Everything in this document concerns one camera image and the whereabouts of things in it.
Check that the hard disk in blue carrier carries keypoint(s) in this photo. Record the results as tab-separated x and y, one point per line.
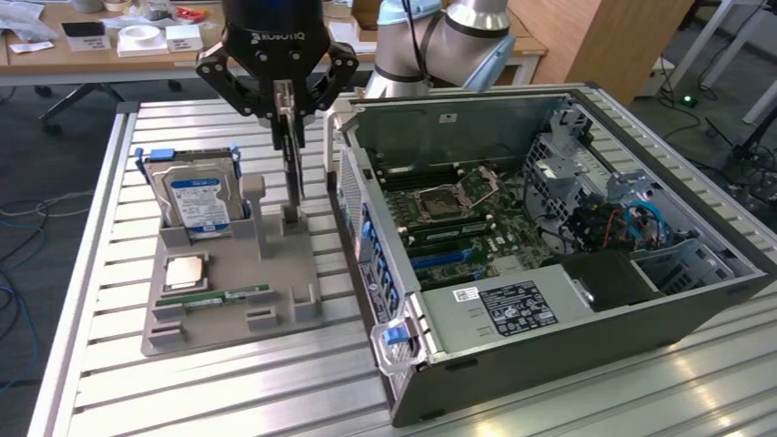
195	200

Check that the white bowl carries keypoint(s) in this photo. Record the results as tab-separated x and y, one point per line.
131	34

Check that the white paper label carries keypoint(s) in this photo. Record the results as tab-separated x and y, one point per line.
31	47

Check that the dark small item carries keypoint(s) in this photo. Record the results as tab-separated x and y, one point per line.
155	13

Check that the black and white box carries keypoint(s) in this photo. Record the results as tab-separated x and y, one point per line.
85	29

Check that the flat white box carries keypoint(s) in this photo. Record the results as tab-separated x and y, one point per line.
143	50

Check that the silver CPU chip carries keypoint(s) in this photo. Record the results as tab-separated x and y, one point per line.
185	271

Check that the grey cup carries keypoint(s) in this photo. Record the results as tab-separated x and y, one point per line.
88	5

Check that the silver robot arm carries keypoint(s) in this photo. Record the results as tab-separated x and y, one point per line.
473	18

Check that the low-profile graphics card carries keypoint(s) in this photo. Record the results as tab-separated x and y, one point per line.
295	191

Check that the beige tape roll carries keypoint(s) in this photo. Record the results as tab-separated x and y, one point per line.
115	4

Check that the grey plastic parts rack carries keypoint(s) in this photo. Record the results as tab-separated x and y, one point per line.
231	273

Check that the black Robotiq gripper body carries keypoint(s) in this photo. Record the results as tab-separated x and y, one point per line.
273	27

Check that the brown cardboard box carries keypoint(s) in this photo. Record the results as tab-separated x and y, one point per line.
364	13

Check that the CPU socket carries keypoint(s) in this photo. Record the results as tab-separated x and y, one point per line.
440	205

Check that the device with green light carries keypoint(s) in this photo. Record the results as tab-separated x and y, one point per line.
688	99

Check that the white cube box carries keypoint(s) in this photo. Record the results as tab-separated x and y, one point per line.
181	34

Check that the metal socket cover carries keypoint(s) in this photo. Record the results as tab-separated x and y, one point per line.
480	182

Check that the small white floor unit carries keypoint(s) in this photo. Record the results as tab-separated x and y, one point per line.
658	77

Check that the black plastic shroud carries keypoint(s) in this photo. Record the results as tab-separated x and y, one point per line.
606	282

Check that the red small item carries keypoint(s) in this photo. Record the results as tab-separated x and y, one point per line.
189	16

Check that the black equipment stand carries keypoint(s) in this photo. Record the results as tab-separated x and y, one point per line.
756	150

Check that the white table frame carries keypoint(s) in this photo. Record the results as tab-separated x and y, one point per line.
725	45

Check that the green RAM stick bare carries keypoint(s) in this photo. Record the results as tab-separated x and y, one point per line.
212	296

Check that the open black PC case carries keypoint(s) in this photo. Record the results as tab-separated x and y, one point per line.
546	373

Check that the black chair base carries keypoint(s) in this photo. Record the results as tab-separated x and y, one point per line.
79	102

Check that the silver disk bay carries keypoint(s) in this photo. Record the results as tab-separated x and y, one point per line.
685	264

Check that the blue case release latch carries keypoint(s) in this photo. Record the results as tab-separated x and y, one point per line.
395	339

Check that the silver drive cage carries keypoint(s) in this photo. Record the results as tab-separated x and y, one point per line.
558	173

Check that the clear plastic bag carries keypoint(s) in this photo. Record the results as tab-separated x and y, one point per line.
27	20

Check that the white paper stack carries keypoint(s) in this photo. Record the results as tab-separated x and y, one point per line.
364	43

